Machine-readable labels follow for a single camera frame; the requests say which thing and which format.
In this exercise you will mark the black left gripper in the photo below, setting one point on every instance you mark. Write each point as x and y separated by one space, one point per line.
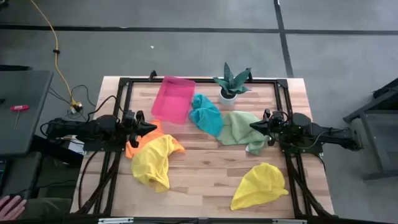
129 124

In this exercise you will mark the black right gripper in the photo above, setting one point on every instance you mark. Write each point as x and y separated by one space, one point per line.
277 124

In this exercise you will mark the light green microfiber towel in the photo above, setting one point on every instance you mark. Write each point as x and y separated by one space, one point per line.
239 130

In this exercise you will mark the yellow microfiber towel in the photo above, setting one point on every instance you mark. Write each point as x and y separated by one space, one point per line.
259 186
152 165

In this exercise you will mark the teal microfiber towel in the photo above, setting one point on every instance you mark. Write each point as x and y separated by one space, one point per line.
206 116

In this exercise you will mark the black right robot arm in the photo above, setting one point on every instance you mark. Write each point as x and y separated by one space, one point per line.
326 133

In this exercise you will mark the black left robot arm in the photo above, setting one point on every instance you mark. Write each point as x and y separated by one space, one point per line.
93 129

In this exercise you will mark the orange microfiber towel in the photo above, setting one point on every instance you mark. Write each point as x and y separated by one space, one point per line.
132 152

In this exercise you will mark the pink plastic bin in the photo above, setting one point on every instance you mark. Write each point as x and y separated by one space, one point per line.
174 99

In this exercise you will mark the snake plant in white pot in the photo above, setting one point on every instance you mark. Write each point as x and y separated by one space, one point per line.
229 90

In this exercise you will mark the white box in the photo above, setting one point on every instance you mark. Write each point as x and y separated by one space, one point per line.
74 144

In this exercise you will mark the power plug adapter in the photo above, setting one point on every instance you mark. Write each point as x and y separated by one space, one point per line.
76 106

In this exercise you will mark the dark metal side table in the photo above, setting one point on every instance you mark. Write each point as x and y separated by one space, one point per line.
379 140

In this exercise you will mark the grey side desk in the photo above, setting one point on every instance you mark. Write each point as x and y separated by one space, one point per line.
21 109

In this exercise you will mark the person's hand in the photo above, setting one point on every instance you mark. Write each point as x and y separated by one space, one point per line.
11 208

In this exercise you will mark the black aluminium table frame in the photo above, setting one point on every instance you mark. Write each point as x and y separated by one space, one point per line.
264 81

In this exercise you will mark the silver table bracket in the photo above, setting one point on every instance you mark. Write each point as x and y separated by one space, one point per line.
115 221
289 221

